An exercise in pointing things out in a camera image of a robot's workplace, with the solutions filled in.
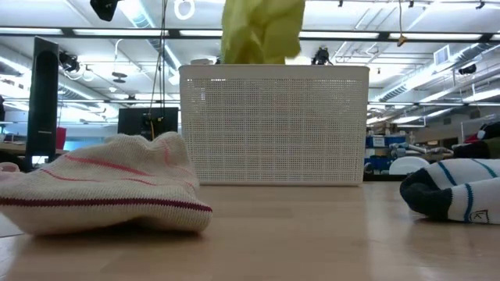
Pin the small black overhead device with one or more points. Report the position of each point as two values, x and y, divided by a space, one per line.
322 56

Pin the tall black column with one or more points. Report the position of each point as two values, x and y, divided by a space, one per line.
42 101

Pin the black and red object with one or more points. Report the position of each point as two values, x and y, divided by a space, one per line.
476 146

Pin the white perforated plastic basket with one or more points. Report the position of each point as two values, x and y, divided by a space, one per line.
273 125

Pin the ceiling air vent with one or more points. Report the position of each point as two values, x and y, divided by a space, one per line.
441 55

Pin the white sock with blue stripes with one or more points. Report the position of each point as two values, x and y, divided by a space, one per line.
468 195

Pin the white round object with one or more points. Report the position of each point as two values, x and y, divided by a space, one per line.
408 166

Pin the pale pink cloth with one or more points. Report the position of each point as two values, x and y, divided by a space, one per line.
8 169

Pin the black ceiling spotlight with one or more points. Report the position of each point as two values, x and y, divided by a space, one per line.
68 61

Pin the yellow green cloth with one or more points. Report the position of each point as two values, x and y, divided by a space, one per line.
258 31

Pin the red box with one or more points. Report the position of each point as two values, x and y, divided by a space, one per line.
61 138

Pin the blue storage bins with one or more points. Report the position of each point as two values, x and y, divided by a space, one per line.
384 162

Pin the black monitor screen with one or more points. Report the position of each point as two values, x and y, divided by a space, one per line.
133 121

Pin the wooden workbench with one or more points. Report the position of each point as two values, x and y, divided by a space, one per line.
11 148

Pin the cream sock with pink stripes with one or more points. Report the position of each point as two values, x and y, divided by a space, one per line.
97 187

